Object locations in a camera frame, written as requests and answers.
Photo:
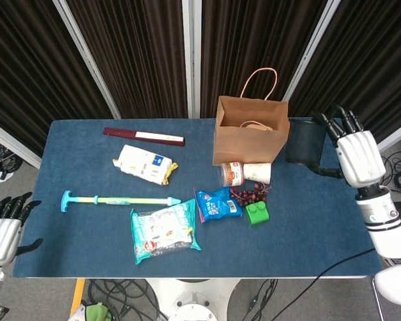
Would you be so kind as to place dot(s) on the blue snack packet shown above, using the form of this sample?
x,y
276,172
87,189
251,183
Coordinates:
x,y
217,204

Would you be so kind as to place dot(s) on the green toy building block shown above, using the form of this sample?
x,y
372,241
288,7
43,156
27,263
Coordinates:
x,y
257,215

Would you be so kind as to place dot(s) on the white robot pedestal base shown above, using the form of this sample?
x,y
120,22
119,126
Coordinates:
x,y
194,301

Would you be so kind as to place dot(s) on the dark brown pleated curtain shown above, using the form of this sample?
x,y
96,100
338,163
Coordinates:
x,y
237,40
371,50
26,67
137,50

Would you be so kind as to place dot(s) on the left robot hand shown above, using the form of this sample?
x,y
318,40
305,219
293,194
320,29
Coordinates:
x,y
1,237

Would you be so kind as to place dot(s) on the green tube water pump toy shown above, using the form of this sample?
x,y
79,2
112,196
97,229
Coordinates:
x,y
130,201

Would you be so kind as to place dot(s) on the white paper scrap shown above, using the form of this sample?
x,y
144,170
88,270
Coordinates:
x,y
5,176

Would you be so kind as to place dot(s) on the white partition base rail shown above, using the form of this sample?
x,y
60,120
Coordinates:
x,y
13,143
397,135

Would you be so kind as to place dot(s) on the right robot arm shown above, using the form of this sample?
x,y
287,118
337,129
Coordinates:
x,y
381,217

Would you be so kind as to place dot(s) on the clear plastic snack jar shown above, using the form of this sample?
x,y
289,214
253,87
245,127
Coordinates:
x,y
232,174

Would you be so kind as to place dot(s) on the teal seaweed snack package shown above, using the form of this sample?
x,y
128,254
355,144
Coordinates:
x,y
163,230

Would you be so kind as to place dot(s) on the white aluminium partition post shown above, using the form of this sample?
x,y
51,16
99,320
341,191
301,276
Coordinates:
x,y
310,43
87,60
191,50

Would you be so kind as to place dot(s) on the brown paper bag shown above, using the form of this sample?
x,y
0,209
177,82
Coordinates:
x,y
247,147

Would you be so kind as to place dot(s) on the red grape bunch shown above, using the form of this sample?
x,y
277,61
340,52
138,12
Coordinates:
x,y
245,196

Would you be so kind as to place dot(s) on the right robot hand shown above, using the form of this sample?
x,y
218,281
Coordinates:
x,y
361,157

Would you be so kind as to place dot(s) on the black mesh pen holder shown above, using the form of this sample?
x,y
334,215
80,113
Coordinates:
x,y
304,143

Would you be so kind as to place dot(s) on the maroon folding fan box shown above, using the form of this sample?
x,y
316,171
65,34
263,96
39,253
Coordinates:
x,y
120,133

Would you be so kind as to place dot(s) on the blue fabric table cover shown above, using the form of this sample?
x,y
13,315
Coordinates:
x,y
287,240

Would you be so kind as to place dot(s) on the white paper cup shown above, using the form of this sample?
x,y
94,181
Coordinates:
x,y
257,172

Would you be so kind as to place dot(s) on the white noodle pack yellow ends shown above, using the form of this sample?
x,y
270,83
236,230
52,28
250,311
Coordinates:
x,y
143,164

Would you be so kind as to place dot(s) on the green cloth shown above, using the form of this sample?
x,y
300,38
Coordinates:
x,y
95,312

